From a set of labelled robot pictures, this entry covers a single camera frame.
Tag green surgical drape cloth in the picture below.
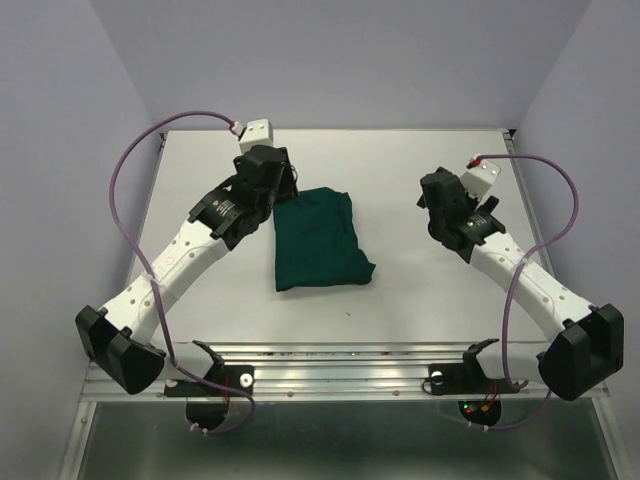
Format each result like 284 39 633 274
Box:
273 187 376 292

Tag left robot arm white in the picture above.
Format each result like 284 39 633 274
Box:
75 145 297 394

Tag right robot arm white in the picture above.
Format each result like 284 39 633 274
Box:
417 162 624 401

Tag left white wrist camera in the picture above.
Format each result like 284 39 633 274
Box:
239 119 274 154

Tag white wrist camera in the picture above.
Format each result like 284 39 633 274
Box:
459 158 501 201
239 119 274 154

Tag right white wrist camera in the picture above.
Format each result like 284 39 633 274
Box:
459 158 501 201

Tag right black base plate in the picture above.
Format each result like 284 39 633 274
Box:
425 362 518 396

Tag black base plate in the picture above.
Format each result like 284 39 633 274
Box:
425 362 518 396
163 364 255 399

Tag aluminium frame rail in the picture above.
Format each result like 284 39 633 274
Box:
79 342 612 404

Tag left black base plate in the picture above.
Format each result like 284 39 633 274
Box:
163 364 255 399

